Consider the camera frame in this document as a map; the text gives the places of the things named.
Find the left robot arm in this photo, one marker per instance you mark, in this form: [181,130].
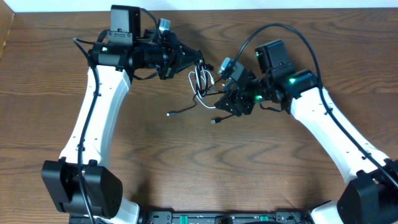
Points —
[79,182]

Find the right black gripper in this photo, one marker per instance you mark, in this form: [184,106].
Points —
[236,98]

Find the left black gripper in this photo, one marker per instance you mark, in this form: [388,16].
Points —
[173,59]

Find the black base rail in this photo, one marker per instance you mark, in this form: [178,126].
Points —
[168,217]

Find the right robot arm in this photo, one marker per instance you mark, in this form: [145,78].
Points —
[370,195]

